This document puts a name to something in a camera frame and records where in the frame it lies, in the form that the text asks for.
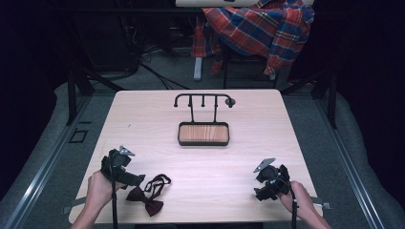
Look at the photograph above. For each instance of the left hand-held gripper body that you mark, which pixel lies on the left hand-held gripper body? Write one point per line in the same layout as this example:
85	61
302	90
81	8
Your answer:
118	165

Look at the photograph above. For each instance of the grey table bracket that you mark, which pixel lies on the grey table bracket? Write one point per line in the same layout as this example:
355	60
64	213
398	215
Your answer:
323	204
72	205

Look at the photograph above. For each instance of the red blue plaid shirt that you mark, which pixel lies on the red blue plaid shirt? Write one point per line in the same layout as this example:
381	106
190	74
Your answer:
264	28

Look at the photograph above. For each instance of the black rack with wooden tray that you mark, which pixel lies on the black rack with wooden tray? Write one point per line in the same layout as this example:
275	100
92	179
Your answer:
203	133

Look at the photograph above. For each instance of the dark red bow tie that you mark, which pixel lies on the dark red bow tie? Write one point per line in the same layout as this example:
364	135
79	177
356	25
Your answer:
149	198

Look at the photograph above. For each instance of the black metal stand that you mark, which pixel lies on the black metal stand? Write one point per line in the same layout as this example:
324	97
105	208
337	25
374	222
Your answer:
72	95
331	101

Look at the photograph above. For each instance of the person's right hand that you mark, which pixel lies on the person's right hand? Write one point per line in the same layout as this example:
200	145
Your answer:
301	200

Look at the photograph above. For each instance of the person's left hand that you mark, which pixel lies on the person's left hand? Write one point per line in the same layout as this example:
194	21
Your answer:
100	191

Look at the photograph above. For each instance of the black chair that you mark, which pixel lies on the black chair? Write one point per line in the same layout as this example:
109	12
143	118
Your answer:
226	68

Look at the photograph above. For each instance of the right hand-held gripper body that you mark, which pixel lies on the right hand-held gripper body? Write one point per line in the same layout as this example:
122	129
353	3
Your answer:
273	178

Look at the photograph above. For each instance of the aluminium floor rail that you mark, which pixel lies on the aluminium floor rail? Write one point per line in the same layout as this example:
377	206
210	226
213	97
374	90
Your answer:
41	171
351	171

